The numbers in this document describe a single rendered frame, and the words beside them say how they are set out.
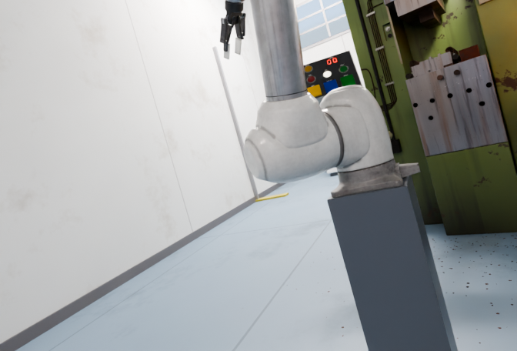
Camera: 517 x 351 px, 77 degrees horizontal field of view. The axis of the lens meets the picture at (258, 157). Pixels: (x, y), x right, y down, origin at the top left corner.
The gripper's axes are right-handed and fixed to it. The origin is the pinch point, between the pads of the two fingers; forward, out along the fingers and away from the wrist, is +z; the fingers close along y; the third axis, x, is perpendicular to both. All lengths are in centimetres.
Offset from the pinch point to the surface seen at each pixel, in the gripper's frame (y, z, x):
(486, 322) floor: -17, 50, -129
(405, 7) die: 98, -11, -43
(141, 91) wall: 70, 118, 175
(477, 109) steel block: 78, 22, -98
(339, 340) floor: -43, 72, -92
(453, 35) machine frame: 141, 8, -68
